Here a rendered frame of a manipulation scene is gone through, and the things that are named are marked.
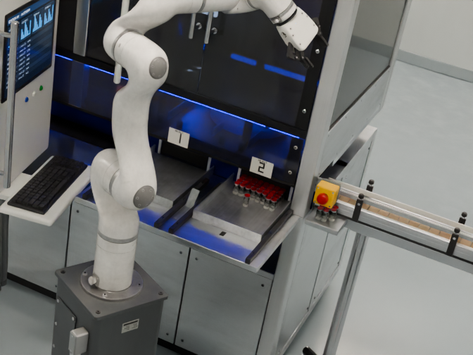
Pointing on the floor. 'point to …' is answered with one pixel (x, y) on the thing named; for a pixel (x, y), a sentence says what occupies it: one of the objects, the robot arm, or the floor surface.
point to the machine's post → (309, 169)
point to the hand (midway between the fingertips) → (315, 54)
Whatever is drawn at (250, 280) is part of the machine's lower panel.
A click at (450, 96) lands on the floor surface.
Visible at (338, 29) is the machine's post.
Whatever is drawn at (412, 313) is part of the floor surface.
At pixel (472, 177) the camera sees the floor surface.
